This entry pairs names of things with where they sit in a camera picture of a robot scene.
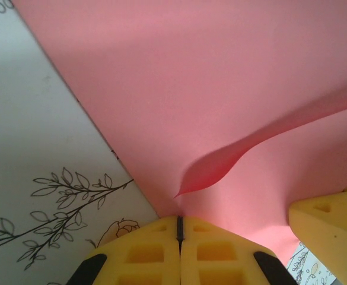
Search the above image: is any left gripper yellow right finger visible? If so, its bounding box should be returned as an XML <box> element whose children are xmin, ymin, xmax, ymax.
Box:
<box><xmin>179</xmin><ymin>216</ymin><xmax>295</xmax><ymax>285</ymax></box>

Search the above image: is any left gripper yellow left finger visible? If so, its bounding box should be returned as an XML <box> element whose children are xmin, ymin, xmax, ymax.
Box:
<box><xmin>68</xmin><ymin>216</ymin><xmax>182</xmax><ymax>285</ymax></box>

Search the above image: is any pink square paper sheet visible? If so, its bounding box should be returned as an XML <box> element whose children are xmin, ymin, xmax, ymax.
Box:
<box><xmin>11</xmin><ymin>0</ymin><xmax>347</xmax><ymax>268</ymax></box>

